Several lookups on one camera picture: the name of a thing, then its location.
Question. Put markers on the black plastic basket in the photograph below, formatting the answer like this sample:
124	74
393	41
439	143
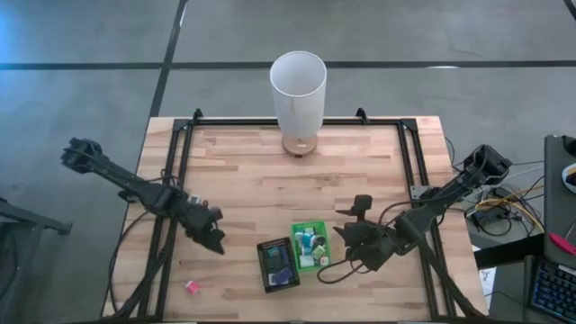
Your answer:
262	270

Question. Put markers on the green plastic basket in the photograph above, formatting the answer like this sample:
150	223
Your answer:
294	252

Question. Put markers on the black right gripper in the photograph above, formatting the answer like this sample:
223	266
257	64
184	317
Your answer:
373	243

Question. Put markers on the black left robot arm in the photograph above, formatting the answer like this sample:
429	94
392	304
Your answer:
121	177

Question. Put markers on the black aluminium frame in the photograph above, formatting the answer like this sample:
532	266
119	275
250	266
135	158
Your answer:
360	121

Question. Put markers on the teal card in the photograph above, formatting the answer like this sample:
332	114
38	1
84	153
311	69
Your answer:
272	255

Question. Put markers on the silver corner bracket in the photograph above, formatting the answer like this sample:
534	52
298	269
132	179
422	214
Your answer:
419	192

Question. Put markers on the grey metal table frame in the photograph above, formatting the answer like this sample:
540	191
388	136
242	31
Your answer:
27	220

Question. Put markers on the red tool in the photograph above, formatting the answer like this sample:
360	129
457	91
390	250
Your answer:
562	243

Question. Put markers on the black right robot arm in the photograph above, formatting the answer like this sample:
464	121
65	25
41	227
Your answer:
450	193

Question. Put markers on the grey power adapter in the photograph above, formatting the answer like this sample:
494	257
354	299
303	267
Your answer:
482	219

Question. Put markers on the white cylinder table lamp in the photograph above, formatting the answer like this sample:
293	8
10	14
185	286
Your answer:
297	103

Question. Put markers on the black computer keyboard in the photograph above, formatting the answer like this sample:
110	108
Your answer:
555	290

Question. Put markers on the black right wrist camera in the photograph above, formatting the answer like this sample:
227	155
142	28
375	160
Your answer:
362	203

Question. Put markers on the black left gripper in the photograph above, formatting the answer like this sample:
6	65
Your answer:
198	218

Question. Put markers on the green wall charger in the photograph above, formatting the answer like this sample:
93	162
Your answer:
319	251

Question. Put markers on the black side desk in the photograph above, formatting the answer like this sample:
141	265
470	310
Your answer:
555	211

